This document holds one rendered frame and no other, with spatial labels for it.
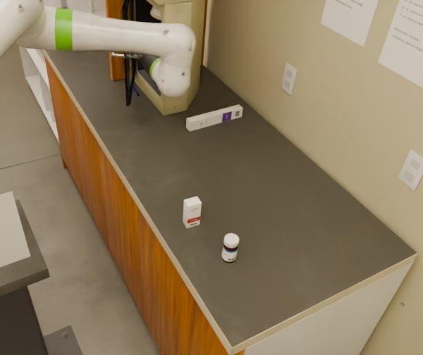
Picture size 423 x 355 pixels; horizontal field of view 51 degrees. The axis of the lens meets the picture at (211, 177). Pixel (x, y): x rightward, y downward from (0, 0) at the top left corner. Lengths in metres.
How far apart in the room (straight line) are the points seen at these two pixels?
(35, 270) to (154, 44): 0.73
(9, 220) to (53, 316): 1.18
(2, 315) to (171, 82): 0.88
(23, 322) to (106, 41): 0.91
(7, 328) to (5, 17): 0.94
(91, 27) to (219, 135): 0.73
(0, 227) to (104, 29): 0.61
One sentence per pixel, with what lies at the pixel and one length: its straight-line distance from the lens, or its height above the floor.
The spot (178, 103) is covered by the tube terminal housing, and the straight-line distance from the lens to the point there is 1.92.
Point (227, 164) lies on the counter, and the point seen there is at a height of 0.94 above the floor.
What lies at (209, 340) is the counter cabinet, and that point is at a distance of 1.41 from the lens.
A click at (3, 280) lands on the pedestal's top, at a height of 0.94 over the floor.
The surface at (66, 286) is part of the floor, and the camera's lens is 2.48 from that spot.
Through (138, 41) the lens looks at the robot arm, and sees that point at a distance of 1.36.
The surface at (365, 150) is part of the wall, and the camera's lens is 1.61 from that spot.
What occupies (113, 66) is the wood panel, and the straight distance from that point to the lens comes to 2.16.
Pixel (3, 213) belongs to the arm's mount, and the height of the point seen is 1.13.
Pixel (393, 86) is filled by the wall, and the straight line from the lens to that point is 1.48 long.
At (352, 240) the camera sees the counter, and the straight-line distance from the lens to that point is 1.50.
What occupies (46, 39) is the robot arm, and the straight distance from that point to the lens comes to 1.36.
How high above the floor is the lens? 1.97
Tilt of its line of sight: 40 degrees down
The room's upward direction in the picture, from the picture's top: 6 degrees clockwise
